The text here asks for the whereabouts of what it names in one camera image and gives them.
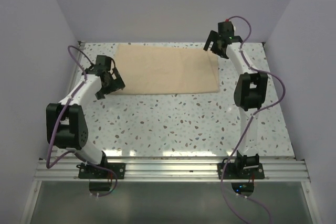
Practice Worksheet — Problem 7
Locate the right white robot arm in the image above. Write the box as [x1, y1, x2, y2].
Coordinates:
[204, 19, 268, 178]

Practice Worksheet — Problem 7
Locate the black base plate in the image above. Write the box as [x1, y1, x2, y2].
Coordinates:
[76, 163, 126, 179]
[217, 163, 265, 180]

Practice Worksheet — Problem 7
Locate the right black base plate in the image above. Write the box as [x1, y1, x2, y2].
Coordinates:
[217, 163, 265, 180]

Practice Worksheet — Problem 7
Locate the aluminium rail frame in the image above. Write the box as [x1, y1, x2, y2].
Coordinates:
[20, 40, 313, 224]

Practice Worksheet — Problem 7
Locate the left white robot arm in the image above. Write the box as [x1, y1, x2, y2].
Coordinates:
[46, 55, 125, 178]

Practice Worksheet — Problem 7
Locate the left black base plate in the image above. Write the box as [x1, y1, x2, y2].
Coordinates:
[76, 163, 126, 179]

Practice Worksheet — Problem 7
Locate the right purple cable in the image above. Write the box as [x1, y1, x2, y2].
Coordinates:
[219, 15, 287, 224]

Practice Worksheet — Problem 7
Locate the beige cloth wrap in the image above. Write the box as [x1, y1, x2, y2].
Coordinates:
[114, 44, 219, 95]

